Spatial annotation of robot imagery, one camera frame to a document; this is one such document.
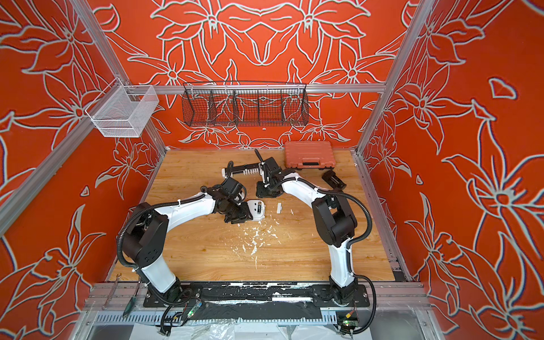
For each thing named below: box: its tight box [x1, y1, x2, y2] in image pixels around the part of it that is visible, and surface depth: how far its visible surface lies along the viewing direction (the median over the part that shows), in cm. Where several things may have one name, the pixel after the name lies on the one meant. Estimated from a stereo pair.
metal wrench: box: [102, 272, 122, 311], surface depth 76 cm
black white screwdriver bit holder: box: [221, 162, 260, 178], surface depth 112 cm
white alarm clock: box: [246, 199, 265, 221], surface depth 94 cm
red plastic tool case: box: [284, 140, 336, 170], surface depth 113 cm
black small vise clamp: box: [321, 170, 348, 191], surface depth 106 cm
